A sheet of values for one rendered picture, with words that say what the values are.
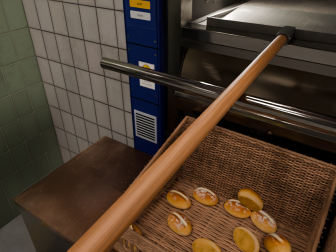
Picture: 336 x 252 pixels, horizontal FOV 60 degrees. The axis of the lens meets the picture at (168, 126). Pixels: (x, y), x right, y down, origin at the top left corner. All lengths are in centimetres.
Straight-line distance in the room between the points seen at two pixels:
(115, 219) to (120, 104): 110
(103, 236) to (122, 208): 4
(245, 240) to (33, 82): 134
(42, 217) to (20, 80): 81
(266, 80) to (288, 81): 6
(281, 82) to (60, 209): 90
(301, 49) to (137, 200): 71
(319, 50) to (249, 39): 20
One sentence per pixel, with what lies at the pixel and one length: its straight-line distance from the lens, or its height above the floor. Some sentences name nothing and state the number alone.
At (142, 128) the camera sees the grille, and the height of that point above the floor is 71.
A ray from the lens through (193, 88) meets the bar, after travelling 64.
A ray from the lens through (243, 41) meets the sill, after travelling 97.
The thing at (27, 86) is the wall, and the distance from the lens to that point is 176.
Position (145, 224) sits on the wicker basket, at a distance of 109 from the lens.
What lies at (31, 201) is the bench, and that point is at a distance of 128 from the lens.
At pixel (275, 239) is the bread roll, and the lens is 101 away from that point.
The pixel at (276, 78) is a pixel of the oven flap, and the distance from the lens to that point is 99.
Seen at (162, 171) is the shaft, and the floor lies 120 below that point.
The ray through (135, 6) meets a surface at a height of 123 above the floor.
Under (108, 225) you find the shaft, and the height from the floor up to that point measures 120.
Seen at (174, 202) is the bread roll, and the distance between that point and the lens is 110.
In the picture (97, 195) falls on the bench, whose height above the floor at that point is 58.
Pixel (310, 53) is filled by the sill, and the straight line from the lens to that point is 93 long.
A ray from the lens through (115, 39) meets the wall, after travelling 126.
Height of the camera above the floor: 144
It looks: 33 degrees down
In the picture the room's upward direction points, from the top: straight up
